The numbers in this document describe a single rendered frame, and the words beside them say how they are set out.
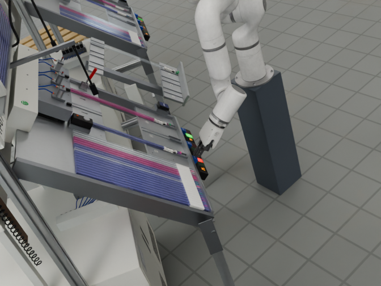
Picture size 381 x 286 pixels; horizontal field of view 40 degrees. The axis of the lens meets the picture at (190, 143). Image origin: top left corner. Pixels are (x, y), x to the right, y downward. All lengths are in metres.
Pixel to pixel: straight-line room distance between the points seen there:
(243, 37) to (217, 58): 0.48
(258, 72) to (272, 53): 1.63
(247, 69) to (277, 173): 0.63
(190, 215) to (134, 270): 0.31
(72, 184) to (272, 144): 1.29
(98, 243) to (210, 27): 0.94
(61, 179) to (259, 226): 1.38
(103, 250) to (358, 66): 2.33
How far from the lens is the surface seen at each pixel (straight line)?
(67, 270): 1.90
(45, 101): 1.89
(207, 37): 1.89
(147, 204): 1.77
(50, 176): 1.66
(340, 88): 3.59
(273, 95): 2.57
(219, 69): 1.95
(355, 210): 2.78
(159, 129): 2.25
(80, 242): 2.18
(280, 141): 2.73
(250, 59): 2.45
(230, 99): 2.03
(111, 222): 2.19
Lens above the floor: 2.06
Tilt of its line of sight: 37 degrees down
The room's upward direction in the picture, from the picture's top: 20 degrees counter-clockwise
